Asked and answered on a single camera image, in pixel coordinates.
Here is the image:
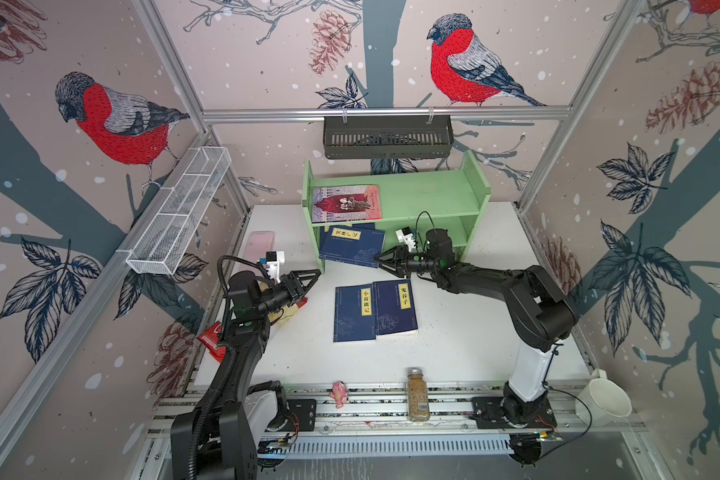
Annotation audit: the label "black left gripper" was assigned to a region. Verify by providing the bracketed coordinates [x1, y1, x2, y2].
[255, 271, 320, 317]

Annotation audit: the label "blue book yellow label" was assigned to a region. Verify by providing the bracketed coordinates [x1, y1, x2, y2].
[319, 222, 375, 234]

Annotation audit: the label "pink Hamlet book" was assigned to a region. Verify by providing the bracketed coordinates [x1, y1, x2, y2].
[310, 185, 382, 223]

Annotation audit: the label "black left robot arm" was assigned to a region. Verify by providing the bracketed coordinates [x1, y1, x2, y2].
[170, 255, 321, 479]

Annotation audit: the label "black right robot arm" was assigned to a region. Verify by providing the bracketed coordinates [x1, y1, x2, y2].
[374, 228, 578, 427]

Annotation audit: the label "pink case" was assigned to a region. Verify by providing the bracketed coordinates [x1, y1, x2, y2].
[242, 231, 275, 263]

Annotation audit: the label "green wooden shelf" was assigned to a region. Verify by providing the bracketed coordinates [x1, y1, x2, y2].
[301, 153, 492, 258]

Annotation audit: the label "red snack bag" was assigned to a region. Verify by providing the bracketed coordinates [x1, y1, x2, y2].
[198, 299, 307, 363]

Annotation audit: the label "pink small toy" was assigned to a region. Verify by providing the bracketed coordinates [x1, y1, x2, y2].
[329, 381, 348, 409]

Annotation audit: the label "black hanging basket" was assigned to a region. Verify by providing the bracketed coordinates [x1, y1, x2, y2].
[323, 115, 454, 160]

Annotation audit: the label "spice jar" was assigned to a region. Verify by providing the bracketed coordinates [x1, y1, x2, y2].
[406, 367, 430, 422]

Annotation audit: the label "white cup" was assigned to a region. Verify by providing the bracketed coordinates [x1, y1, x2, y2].
[575, 369, 633, 427]

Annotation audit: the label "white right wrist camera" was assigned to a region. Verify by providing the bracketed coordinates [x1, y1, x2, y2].
[395, 227, 418, 252]

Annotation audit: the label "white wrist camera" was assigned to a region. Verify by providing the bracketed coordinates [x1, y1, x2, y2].
[395, 227, 418, 252]
[259, 251, 285, 283]

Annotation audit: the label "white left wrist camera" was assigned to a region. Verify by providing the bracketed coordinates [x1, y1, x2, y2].
[259, 251, 285, 283]

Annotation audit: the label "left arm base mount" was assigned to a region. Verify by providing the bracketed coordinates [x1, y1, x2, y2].
[244, 380, 317, 435]

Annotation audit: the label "white wire mesh basket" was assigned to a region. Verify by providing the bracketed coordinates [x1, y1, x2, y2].
[126, 146, 231, 275]

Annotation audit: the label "aluminium rail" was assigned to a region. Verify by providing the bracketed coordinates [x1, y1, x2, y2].
[144, 381, 647, 437]

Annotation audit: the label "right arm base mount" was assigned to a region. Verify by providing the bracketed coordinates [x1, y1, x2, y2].
[470, 394, 557, 430]

